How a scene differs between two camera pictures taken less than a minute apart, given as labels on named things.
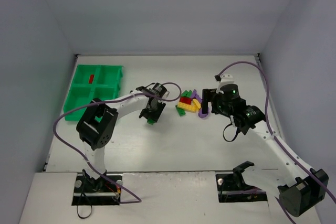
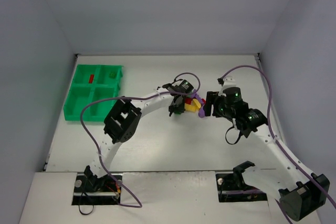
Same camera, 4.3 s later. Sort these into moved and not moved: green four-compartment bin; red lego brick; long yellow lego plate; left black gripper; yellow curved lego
Moved: left black gripper
Not moved: green four-compartment bin; red lego brick; long yellow lego plate; yellow curved lego
